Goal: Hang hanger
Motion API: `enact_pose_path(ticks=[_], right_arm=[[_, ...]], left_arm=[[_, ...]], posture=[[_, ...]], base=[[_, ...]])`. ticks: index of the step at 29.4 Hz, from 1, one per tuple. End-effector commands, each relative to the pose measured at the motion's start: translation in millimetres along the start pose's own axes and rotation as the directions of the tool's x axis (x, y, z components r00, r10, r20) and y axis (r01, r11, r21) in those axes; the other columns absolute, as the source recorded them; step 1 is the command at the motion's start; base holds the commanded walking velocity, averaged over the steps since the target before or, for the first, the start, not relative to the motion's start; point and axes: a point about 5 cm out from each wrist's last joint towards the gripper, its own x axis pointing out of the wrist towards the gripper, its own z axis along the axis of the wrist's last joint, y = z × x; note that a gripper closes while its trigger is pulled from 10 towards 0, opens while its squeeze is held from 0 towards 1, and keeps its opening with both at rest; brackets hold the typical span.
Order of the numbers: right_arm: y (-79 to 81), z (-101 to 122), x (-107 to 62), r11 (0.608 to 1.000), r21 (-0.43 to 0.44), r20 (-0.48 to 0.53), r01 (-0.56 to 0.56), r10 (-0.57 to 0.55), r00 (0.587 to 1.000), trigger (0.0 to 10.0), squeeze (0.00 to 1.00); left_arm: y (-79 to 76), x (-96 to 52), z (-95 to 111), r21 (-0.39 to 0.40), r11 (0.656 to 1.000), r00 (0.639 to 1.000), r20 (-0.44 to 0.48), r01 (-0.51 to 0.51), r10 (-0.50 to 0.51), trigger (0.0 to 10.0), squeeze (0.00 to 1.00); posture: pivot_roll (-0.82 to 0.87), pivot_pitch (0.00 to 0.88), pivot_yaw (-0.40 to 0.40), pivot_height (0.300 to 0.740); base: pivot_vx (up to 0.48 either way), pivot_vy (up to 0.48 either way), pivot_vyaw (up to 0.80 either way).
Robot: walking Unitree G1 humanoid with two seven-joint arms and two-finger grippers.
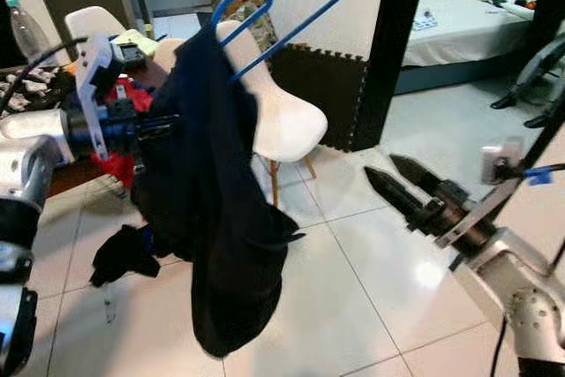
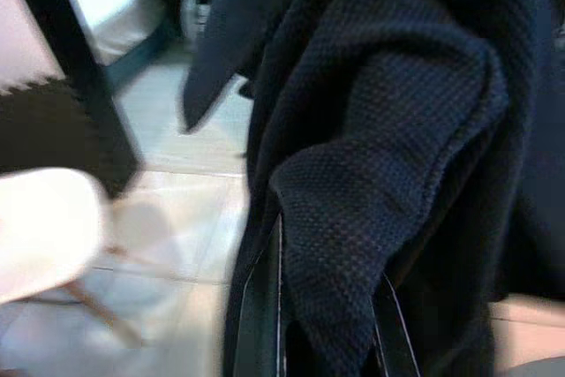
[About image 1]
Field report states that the clear bottle with teal cap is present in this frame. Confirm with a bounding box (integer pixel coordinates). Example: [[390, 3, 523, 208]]
[[4, 0, 47, 64]]

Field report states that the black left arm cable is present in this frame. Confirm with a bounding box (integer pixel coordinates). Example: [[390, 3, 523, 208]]
[[0, 37, 91, 115]]

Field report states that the white bed mattress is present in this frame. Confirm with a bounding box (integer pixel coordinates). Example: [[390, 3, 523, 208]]
[[402, 0, 550, 95]]

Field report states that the plain red shirt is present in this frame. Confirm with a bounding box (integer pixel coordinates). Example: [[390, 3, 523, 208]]
[[106, 75, 158, 191]]

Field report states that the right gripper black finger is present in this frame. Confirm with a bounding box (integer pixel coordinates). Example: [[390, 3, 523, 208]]
[[363, 166, 435, 230], [388, 154, 453, 200]]

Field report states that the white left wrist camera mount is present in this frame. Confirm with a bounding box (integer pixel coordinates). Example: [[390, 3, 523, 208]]
[[75, 33, 142, 163]]

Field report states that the dark navy hoodie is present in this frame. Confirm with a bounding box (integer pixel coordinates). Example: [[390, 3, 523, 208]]
[[91, 19, 307, 360]]

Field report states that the black door frame post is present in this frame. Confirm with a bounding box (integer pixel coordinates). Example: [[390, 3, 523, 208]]
[[349, 0, 435, 154]]

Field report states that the white plastic chair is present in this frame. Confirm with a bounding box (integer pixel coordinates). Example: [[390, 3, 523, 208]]
[[216, 19, 330, 208], [64, 6, 131, 44]]

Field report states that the blue plastic hanger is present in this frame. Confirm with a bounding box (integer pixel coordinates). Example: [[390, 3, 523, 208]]
[[172, 0, 396, 82]]

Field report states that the black foam mat panel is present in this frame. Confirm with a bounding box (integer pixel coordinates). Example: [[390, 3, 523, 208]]
[[267, 41, 369, 154]]

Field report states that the blue camera cable plug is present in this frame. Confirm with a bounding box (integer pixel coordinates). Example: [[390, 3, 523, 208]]
[[524, 165, 554, 187]]

